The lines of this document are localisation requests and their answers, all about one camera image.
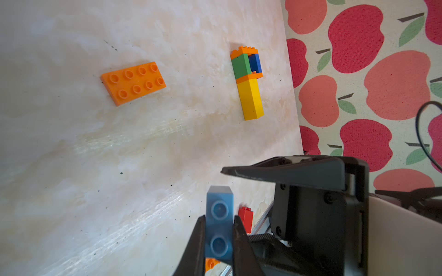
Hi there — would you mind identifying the orange lego plate bottom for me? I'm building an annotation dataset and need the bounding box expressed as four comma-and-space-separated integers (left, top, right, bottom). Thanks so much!
205, 258, 220, 272

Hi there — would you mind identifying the green square lego brick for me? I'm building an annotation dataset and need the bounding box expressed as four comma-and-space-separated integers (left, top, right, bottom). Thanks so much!
231, 54, 252, 79

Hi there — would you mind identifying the orange lego plate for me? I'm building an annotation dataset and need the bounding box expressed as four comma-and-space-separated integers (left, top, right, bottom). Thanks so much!
100, 62, 166, 106
236, 71, 263, 84
230, 46, 259, 60
205, 258, 220, 272

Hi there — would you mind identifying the red lego brick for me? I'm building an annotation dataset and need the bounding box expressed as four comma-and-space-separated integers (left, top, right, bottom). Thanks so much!
238, 206, 254, 234

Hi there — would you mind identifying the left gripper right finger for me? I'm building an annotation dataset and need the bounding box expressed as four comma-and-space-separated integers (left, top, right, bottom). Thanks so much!
233, 216, 264, 276

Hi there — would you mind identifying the dark blue lego brick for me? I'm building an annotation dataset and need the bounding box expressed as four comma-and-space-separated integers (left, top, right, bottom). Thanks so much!
249, 54, 262, 74

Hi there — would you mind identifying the yellow square lego brick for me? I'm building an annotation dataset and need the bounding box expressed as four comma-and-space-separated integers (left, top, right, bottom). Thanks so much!
237, 79, 264, 120

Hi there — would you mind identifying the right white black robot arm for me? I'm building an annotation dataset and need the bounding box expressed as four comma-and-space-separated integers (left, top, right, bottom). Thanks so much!
222, 155, 442, 276

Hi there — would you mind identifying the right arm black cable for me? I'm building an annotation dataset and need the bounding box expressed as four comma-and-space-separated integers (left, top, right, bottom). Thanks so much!
415, 101, 442, 173

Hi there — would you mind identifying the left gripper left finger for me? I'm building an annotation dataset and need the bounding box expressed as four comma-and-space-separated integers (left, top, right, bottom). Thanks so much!
173, 215, 206, 276

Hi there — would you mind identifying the light blue lego brick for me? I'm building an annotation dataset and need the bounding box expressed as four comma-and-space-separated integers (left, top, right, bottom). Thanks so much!
205, 186, 234, 264

